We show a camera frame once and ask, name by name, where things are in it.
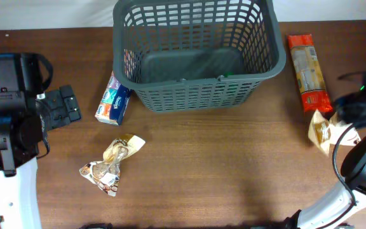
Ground snack bag beige brown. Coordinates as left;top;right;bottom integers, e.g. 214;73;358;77
79;134;146;197
308;110;351;156

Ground grey plastic shopping basket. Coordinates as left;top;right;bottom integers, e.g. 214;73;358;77
112;0;286;112

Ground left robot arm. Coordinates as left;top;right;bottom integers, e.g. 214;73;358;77
0;53;82;228

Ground tissue pack multipack box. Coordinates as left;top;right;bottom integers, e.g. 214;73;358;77
95;72;132;126

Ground jar with green lid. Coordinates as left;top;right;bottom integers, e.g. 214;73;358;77
224;72;234;77

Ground long pasta package red ends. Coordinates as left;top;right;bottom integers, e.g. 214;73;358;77
287;34;333;113

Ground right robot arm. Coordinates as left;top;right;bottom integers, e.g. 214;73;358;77
281;71;366;229

